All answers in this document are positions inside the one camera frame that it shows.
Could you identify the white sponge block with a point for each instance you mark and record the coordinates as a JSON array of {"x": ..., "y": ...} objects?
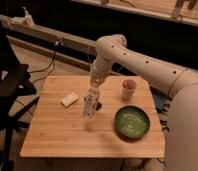
[{"x": 69, "y": 99}]

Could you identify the white cup red inside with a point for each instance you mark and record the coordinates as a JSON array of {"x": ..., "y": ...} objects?
[{"x": 128, "y": 88}]

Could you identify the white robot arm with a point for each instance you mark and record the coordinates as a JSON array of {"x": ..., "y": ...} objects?
[{"x": 180, "y": 84}]

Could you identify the black chair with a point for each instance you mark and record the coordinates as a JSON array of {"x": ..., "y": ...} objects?
[{"x": 14, "y": 82}]

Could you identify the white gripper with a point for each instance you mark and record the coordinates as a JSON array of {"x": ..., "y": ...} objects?
[{"x": 94, "y": 83}]

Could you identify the green plate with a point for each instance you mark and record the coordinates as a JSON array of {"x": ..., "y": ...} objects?
[{"x": 132, "y": 122}]

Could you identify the wooden table board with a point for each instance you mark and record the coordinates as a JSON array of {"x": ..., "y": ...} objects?
[{"x": 59, "y": 131}]

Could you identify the white power strip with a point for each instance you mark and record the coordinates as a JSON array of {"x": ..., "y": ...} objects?
[{"x": 26, "y": 19}]

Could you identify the wooden rail beam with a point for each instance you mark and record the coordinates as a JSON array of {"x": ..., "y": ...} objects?
[{"x": 70, "y": 41}]

